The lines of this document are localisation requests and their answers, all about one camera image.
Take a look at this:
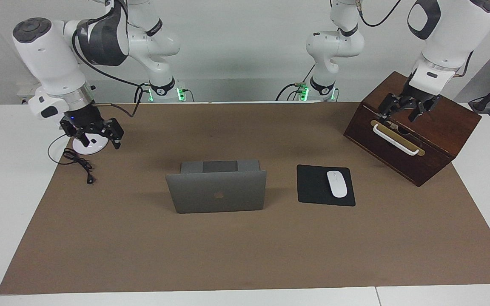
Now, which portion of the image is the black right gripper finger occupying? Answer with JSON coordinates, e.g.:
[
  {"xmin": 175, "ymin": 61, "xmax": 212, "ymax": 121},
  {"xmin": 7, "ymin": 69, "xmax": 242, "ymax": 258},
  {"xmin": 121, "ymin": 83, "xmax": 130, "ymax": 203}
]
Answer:
[
  {"xmin": 60, "ymin": 121, "xmax": 93, "ymax": 147},
  {"xmin": 100, "ymin": 118, "xmax": 125, "ymax": 149}
]

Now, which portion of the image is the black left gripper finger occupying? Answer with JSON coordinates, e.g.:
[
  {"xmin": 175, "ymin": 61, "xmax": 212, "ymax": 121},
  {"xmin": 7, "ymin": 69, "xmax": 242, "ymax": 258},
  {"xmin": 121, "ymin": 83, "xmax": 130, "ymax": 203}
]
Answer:
[
  {"xmin": 377, "ymin": 94, "xmax": 403, "ymax": 120},
  {"xmin": 409, "ymin": 102, "xmax": 435, "ymax": 123}
]

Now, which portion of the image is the grey aluminium laptop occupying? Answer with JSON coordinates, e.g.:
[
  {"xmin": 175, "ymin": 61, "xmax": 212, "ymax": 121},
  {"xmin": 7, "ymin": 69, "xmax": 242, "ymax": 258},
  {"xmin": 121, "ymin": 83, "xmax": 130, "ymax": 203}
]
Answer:
[{"xmin": 165, "ymin": 159, "xmax": 268, "ymax": 214}]

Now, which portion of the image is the dark brown wooden box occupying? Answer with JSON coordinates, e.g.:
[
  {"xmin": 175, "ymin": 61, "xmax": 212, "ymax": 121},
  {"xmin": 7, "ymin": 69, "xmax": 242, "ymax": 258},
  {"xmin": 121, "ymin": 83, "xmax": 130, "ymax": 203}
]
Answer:
[{"xmin": 343, "ymin": 71, "xmax": 482, "ymax": 187}]

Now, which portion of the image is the white computer mouse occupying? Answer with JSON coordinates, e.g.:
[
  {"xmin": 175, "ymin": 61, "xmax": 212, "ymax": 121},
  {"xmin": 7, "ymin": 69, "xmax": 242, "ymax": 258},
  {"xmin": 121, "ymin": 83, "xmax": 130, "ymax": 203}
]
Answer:
[{"xmin": 327, "ymin": 170, "xmax": 348, "ymax": 198}]

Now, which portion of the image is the black mouse pad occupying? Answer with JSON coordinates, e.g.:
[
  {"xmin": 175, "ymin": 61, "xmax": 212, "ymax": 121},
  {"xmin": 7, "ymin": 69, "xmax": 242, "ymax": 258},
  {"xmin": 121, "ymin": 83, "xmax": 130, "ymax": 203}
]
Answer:
[{"xmin": 296, "ymin": 164, "xmax": 356, "ymax": 207}]

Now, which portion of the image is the brown table mat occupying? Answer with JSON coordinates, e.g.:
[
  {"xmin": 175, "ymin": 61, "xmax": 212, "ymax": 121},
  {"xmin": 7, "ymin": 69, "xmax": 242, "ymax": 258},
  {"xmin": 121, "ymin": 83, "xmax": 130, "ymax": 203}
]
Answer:
[{"xmin": 0, "ymin": 101, "xmax": 490, "ymax": 295}]

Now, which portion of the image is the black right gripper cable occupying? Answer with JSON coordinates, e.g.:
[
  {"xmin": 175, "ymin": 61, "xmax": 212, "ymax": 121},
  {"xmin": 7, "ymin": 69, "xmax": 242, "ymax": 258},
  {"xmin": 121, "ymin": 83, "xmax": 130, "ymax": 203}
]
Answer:
[{"xmin": 71, "ymin": 0, "xmax": 144, "ymax": 118}]

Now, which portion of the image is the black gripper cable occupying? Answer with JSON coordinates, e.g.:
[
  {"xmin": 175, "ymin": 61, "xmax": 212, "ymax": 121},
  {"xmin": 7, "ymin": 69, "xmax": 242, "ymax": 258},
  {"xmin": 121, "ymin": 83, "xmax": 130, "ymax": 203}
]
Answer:
[
  {"xmin": 356, "ymin": 0, "xmax": 475, "ymax": 79},
  {"xmin": 71, "ymin": 0, "xmax": 144, "ymax": 118}
]

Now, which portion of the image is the black lamp power cable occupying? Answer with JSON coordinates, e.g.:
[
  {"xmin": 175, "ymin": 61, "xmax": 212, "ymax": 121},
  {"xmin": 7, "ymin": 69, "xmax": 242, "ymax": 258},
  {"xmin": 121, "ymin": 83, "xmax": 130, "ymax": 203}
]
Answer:
[{"xmin": 48, "ymin": 135, "xmax": 97, "ymax": 184}]

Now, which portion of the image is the white box handle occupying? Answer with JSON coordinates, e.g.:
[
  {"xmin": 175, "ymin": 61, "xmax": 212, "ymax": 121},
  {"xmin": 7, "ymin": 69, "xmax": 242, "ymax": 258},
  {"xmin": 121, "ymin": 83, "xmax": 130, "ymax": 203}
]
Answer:
[{"xmin": 373, "ymin": 124, "xmax": 420, "ymax": 156}]

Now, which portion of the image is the black arm base cable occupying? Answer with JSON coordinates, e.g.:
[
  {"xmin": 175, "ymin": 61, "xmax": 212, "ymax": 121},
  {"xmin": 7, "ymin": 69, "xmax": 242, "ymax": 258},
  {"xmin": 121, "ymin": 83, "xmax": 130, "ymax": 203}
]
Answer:
[
  {"xmin": 134, "ymin": 83, "xmax": 151, "ymax": 103},
  {"xmin": 276, "ymin": 64, "xmax": 316, "ymax": 102}
]

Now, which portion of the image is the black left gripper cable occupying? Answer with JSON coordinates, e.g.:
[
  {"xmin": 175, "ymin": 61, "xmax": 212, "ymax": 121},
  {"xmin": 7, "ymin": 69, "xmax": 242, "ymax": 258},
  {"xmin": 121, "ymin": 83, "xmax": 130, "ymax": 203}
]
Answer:
[{"xmin": 356, "ymin": 0, "xmax": 475, "ymax": 79}]

